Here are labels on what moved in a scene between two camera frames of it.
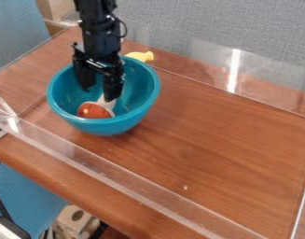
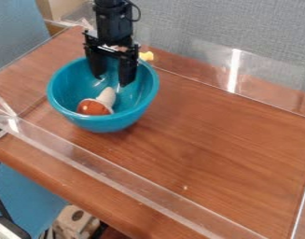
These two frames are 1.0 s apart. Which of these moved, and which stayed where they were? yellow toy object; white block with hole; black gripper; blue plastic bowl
Moved: black gripper
Stayed: white block with hole; blue plastic bowl; yellow toy object
